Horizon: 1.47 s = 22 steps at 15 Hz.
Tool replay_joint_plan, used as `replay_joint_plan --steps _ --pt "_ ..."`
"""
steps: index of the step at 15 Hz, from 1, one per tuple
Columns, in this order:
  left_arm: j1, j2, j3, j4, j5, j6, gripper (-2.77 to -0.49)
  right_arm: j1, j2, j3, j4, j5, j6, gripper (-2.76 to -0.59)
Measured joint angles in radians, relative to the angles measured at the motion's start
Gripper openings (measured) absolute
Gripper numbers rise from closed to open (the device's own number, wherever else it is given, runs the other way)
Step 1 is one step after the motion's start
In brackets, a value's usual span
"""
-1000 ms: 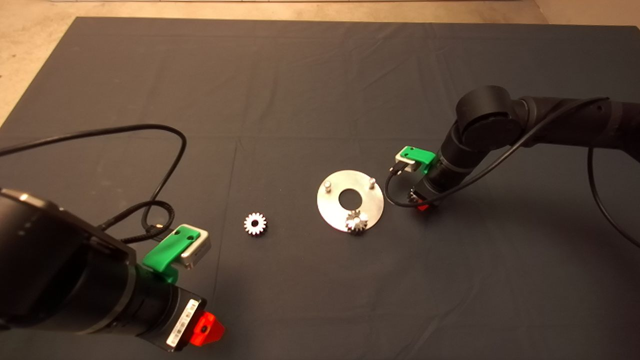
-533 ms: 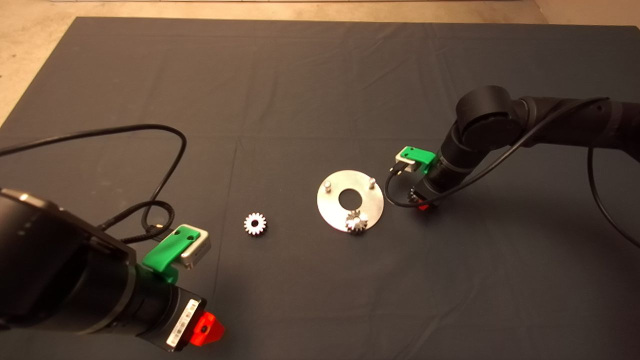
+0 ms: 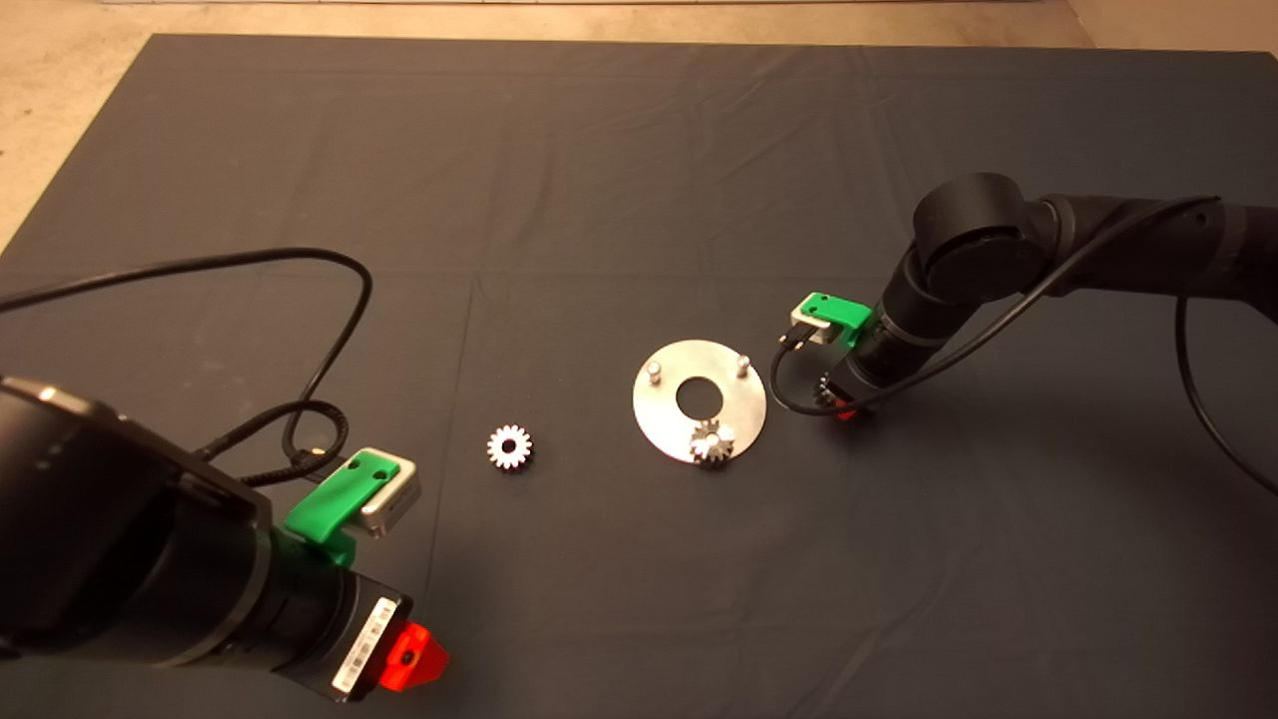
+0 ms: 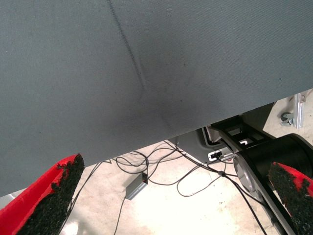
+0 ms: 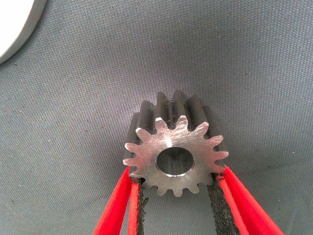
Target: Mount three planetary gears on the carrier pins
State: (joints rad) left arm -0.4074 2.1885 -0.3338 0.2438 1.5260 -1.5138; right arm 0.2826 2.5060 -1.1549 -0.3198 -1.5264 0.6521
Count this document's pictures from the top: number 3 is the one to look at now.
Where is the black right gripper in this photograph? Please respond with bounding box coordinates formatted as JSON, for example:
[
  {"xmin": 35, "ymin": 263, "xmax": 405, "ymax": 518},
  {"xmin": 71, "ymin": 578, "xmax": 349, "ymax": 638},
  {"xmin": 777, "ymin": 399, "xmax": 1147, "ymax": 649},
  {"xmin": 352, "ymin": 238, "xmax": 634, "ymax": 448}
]
[{"xmin": 827, "ymin": 310, "xmax": 945, "ymax": 420}]

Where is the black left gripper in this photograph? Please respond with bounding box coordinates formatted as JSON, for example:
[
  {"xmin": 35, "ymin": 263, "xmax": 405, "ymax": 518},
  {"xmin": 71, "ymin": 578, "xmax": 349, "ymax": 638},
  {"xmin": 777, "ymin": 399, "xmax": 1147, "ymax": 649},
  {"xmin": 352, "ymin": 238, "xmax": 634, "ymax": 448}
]
[{"xmin": 247, "ymin": 532, "xmax": 451, "ymax": 703}]

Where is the bright steel planetary gear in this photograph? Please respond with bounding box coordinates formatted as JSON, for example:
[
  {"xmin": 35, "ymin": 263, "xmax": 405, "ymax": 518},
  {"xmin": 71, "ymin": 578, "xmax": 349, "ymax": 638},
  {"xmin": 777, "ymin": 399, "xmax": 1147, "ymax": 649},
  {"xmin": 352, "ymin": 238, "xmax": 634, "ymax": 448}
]
[{"xmin": 487, "ymin": 424, "xmax": 533, "ymax": 471}]

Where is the round metal carrier plate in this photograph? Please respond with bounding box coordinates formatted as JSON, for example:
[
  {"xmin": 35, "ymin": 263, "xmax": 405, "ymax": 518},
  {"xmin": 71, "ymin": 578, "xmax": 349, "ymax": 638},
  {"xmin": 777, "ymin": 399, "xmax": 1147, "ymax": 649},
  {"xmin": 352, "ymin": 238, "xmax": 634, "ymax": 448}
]
[{"xmin": 633, "ymin": 340, "xmax": 769, "ymax": 466}]

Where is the dark grey table cloth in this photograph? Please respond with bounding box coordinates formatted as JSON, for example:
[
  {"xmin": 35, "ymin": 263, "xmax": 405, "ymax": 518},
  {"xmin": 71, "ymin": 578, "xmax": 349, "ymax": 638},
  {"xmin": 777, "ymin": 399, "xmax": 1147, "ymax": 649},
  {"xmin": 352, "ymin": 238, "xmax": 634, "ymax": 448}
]
[{"xmin": 0, "ymin": 33, "xmax": 1278, "ymax": 719}]

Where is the smooth black right camera cable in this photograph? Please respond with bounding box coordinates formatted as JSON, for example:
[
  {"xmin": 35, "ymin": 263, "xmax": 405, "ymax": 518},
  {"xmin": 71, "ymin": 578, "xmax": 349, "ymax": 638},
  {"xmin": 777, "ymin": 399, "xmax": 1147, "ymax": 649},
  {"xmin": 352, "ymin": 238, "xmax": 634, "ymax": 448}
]
[{"xmin": 769, "ymin": 195, "xmax": 1278, "ymax": 497}]

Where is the smooth black camera cable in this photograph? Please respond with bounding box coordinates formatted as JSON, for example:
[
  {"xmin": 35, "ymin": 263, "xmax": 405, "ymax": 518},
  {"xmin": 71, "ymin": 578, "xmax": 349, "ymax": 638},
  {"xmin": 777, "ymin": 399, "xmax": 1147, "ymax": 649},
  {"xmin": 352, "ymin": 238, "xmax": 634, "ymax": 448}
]
[
  {"xmin": 0, "ymin": 248, "xmax": 374, "ymax": 470},
  {"xmin": 769, "ymin": 195, "xmax": 1278, "ymax": 497}
]

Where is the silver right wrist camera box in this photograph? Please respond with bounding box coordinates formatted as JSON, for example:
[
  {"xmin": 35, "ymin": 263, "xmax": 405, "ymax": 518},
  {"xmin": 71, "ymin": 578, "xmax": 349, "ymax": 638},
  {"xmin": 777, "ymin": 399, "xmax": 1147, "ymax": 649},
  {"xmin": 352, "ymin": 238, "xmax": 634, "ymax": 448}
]
[{"xmin": 791, "ymin": 305, "xmax": 840, "ymax": 346}]

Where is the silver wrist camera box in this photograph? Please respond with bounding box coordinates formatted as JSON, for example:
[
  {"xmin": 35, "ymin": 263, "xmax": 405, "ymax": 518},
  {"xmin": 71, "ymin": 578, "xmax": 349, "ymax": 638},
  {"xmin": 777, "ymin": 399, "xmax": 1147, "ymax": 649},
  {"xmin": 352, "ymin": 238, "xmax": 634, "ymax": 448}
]
[
  {"xmin": 359, "ymin": 447, "xmax": 422, "ymax": 538},
  {"xmin": 791, "ymin": 305, "xmax": 840, "ymax": 346}
]

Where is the green right camera mount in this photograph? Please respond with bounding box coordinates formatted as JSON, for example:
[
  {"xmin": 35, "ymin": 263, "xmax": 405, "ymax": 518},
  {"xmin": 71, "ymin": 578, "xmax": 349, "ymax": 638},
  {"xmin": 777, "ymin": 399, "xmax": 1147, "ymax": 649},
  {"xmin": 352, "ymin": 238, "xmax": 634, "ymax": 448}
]
[{"xmin": 804, "ymin": 292, "xmax": 875, "ymax": 351}]

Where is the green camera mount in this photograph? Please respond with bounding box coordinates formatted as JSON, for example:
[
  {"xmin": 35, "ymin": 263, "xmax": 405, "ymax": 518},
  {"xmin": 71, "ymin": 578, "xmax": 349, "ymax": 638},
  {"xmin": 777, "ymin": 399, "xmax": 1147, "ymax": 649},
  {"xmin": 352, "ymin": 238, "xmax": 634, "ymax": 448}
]
[
  {"xmin": 285, "ymin": 449, "xmax": 400, "ymax": 567},
  {"xmin": 804, "ymin": 292, "xmax": 875, "ymax": 351}
]

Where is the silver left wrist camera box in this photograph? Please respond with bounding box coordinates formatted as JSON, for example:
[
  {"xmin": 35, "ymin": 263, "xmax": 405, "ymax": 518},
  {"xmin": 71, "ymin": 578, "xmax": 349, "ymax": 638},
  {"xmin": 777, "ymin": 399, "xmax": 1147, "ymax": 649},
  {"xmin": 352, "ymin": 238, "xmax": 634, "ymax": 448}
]
[{"xmin": 359, "ymin": 447, "xmax": 422, "ymax": 538}]

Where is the green left camera mount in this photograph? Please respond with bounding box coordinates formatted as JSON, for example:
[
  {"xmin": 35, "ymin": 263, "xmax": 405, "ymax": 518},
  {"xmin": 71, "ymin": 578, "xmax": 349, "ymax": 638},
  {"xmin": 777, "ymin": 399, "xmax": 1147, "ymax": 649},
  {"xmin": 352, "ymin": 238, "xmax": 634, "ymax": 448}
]
[{"xmin": 285, "ymin": 449, "xmax": 400, "ymax": 567}]

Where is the braided black left arm cable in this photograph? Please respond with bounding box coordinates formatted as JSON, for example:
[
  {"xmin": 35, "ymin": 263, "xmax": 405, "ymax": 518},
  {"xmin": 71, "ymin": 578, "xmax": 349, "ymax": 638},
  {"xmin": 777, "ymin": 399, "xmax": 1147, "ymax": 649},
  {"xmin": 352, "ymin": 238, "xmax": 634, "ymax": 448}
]
[{"xmin": 192, "ymin": 399, "xmax": 350, "ymax": 487}]

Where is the smooth black left camera cable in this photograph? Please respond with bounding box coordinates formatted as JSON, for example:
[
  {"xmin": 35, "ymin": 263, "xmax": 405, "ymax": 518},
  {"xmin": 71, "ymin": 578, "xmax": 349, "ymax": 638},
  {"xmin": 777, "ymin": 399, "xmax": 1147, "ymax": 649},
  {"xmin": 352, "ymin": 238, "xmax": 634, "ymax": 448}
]
[{"xmin": 0, "ymin": 248, "xmax": 374, "ymax": 470}]

